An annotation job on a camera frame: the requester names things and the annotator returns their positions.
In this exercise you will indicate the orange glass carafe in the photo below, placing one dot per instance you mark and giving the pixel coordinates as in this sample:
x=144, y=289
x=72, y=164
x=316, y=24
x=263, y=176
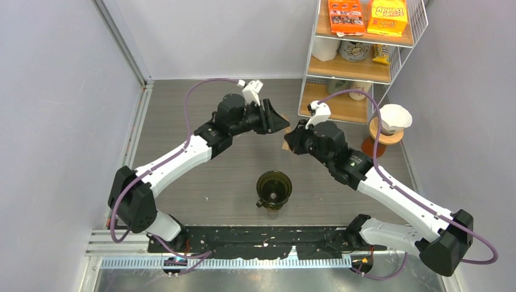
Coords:
x=367, y=147

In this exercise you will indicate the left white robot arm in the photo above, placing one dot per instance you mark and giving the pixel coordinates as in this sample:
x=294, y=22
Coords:
x=133, y=193

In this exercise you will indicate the orange snack box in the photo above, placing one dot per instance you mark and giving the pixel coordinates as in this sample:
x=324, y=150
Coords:
x=345, y=18

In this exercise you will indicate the glass beaker with coffee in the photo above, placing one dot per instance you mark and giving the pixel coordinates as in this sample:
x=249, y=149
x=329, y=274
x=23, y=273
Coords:
x=273, y=214

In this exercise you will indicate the wooden ring dripper holder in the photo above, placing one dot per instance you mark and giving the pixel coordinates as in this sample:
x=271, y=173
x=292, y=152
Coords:
x=384, y=138

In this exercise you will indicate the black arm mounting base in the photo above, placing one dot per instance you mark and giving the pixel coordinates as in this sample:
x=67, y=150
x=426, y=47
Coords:
x=263, y=242

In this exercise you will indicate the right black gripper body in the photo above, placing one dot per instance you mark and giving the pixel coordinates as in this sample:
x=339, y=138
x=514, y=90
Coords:
x=305, y=143

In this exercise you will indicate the white printed cup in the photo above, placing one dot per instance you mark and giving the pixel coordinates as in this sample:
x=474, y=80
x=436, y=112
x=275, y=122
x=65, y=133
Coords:
x=362, y=86

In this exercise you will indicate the dark green glass dripper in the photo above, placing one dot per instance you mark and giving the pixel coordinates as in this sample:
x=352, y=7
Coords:
x=274, y=189

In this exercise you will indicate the grey printed mug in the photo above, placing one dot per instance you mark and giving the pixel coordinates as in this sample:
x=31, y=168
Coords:
x=354, y=51

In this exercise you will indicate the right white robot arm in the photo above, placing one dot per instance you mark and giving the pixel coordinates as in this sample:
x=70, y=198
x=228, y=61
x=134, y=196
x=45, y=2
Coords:
x=436, y=235

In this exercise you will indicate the yellow snack packet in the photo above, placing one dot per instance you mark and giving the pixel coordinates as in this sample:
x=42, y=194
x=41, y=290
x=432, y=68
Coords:
x=381, y=54

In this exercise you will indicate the yellow scrub daddy box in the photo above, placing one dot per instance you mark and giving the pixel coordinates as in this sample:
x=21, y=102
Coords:
x=387, y=17

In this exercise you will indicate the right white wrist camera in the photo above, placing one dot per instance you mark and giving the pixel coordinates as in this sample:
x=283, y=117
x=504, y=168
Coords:
x=319, y=112

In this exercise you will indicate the white paper coffee filter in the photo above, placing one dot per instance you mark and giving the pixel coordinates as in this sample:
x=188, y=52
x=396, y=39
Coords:
x=396, y=115

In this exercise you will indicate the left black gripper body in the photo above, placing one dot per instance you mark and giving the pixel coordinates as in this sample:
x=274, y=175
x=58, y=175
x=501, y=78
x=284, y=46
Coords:
x=247, y=123

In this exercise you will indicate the grey green cup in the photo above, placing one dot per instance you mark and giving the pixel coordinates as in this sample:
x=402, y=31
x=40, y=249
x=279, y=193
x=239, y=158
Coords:
x=335, y=85

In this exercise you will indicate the brown paper coffee filter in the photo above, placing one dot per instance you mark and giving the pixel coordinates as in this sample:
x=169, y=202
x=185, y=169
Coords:
x=287, y=130

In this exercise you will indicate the clear glass dripper cone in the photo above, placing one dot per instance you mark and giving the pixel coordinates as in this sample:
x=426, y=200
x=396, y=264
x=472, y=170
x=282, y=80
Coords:
x=389, y=130

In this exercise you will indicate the white wire wooden shelf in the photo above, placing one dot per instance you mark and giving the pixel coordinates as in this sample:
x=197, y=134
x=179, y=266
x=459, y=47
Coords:
x=317, y=72

